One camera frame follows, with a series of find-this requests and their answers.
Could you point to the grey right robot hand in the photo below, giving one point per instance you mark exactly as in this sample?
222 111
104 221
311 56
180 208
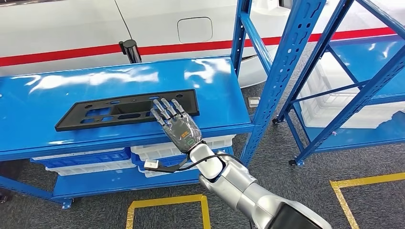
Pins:
183 132

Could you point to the long black plastic part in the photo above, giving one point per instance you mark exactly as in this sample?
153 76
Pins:
191 106

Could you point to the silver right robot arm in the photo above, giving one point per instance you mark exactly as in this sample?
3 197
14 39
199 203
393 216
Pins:
240 186

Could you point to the blue steel shelf rack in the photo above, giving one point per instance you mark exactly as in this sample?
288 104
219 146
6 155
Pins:
364 66
221 107

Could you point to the yellow floor tape square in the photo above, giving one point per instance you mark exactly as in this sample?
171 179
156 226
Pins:
373 179
167 201

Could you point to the white floor plate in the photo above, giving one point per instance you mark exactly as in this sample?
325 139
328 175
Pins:
253 102

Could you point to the white car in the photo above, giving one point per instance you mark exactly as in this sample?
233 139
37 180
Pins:
63 28

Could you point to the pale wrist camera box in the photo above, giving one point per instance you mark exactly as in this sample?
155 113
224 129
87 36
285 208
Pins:
151 164

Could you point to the black barrier post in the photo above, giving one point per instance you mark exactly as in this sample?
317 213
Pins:
131 52

